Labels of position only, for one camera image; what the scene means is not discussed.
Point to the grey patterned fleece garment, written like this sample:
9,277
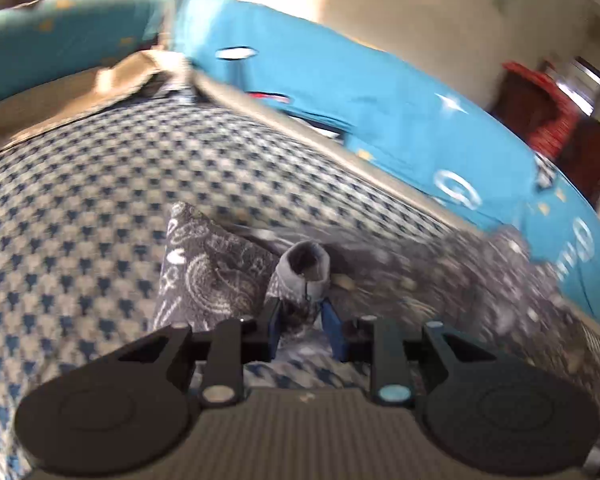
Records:
215,270

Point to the red patterned cloth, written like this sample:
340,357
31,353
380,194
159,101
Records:
550,110

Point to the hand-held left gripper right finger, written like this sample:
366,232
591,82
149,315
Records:
332,332

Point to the blue printed sofa back cover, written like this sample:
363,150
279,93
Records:
405,110

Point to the houndstooth sofa seat cover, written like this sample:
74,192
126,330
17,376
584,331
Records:
105,200

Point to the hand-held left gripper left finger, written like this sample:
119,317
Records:
274,332

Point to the dark wooden chair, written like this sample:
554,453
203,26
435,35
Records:
595,160

